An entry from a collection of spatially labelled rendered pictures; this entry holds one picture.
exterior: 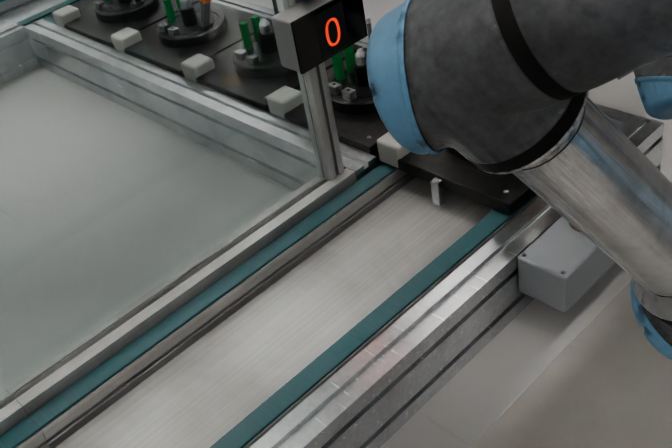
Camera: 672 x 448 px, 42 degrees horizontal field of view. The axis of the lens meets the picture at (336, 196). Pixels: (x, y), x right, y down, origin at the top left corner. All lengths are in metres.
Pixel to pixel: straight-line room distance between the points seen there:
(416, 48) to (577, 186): 0.19
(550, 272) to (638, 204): 0.33
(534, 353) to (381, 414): 0.22
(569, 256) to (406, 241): 0.23
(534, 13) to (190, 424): 0.65
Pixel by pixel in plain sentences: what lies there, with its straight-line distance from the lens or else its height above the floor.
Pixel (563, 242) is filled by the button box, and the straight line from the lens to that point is 1.11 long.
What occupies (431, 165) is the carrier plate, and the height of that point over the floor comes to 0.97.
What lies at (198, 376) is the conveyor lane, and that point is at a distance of 1.08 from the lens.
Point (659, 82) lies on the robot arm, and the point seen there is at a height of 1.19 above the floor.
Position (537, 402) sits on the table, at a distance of 1.06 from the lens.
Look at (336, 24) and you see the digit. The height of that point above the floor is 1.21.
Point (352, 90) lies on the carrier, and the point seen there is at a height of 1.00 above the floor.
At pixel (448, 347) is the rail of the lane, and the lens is 1.05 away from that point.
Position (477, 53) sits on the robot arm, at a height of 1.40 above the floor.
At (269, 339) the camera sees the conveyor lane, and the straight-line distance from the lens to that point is 1.10.
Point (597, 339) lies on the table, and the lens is 1.13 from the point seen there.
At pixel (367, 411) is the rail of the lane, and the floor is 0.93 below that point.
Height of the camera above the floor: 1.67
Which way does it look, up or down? 35 degrees down
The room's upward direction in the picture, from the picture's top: 11 degrees counter-clockwise
